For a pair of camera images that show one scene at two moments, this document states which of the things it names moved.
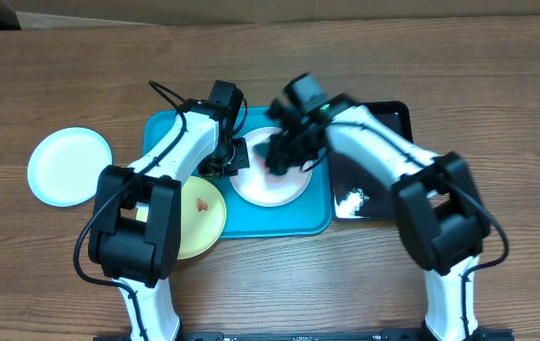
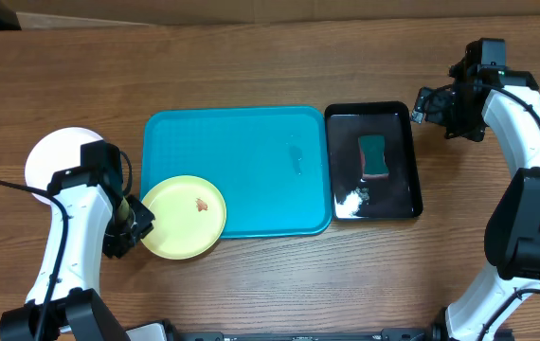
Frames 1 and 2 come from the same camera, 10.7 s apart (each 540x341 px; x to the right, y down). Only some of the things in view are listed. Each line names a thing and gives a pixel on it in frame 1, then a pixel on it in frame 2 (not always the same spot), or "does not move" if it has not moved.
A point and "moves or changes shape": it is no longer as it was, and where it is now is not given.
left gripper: x=241 y=163 → x=143 y=223
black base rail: x=476 y=333 does not move
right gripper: x=280 y=148 → x=434 y=108
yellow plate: x=203 y=216 does not move
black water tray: x=359 y=191 does not move
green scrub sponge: x=261 y=149 moves or changes shape
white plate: x=261 y=187 → x=53 y=151
